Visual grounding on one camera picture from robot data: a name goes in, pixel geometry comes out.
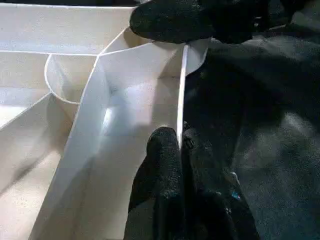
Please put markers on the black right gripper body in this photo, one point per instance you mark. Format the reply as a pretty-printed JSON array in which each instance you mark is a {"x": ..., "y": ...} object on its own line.
[{"x": 260, "y": 12}]

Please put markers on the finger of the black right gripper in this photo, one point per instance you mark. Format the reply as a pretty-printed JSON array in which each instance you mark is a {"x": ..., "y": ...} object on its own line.
[{"x": 175, "y": 20}]

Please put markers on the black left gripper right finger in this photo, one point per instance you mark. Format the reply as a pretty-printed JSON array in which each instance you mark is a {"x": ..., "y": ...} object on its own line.
[{"x": 215, "y": 210}]

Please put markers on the black work mat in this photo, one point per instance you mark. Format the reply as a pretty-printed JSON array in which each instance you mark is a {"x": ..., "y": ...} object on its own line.
[{"x": 270, "y": 125}]

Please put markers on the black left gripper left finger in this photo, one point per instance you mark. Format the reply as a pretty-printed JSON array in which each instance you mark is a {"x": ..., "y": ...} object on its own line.
[{"x": 157, "y": 190}]

